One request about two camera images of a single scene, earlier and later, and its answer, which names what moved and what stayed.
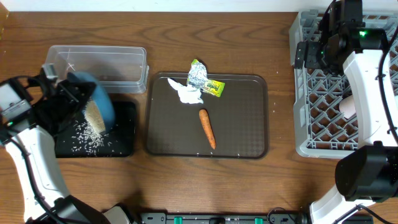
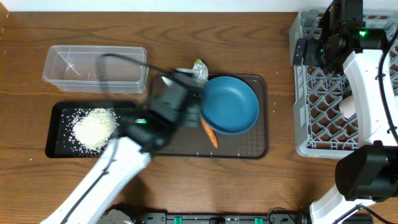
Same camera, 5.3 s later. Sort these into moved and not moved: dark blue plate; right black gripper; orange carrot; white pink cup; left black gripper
Moved: dark blue plate; left black gripper
Not moved: white pink cup; right black gripper; orange carrot
